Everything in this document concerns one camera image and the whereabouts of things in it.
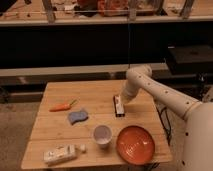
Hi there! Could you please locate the white paper cup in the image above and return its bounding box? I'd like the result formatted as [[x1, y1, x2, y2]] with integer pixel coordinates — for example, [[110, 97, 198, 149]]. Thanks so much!
[[93, 125, 112, 148]]

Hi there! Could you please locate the black box on right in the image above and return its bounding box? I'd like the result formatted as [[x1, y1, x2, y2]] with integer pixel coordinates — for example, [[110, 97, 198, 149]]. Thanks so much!
[[166, 45, 213, 74]]

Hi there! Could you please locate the black and white eraser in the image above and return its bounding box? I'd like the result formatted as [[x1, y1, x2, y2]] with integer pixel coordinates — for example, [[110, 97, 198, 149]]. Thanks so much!
[[113, 95, 125, 117]]

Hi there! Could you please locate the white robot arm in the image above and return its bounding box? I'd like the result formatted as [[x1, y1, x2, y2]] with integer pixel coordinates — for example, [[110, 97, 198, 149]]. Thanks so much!
[[121, 65, 213, 171]]

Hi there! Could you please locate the orange ribbed plate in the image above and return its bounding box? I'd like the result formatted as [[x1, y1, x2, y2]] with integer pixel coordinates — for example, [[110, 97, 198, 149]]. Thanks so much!
[[116, 125, 155, 165]]

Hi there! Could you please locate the orange toy carrot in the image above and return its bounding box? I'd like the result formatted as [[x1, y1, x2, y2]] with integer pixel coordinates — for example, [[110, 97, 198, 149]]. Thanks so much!
[[49, 99, 77, 112]]

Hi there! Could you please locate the white plastic bottle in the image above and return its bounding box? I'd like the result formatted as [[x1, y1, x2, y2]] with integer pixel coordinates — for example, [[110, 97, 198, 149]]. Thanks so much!
[[43, 144, 86, 165]]

